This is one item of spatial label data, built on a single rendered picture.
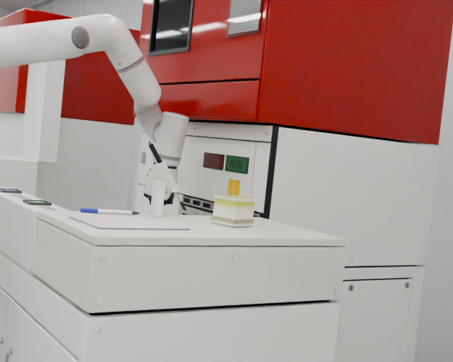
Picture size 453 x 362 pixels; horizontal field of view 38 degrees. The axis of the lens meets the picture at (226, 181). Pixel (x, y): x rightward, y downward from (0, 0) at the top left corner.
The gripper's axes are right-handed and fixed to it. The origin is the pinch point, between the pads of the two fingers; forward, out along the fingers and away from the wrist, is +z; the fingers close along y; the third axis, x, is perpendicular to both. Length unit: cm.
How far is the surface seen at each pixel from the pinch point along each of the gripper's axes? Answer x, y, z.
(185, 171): 15.6, -2.3, -13.0
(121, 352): -70, 47, 11
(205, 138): 10.6, 5.6, -25.8
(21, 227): -56, 1, 1
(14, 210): -53, -5, -1
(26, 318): -61, 14, 19
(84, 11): 390, -414, -99
